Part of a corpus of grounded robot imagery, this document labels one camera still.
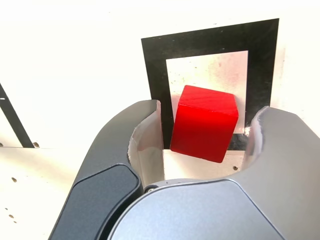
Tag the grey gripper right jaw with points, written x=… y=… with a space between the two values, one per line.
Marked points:
x=275 y=175

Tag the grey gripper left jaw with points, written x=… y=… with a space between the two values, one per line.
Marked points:
x=105 y=155

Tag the black tape strip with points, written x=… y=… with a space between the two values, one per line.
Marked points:
x=12 y=117

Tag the red cube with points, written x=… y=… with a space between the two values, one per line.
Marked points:
x=202 y=125

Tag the black tape square outline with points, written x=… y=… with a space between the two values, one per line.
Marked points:
x=200 y=42

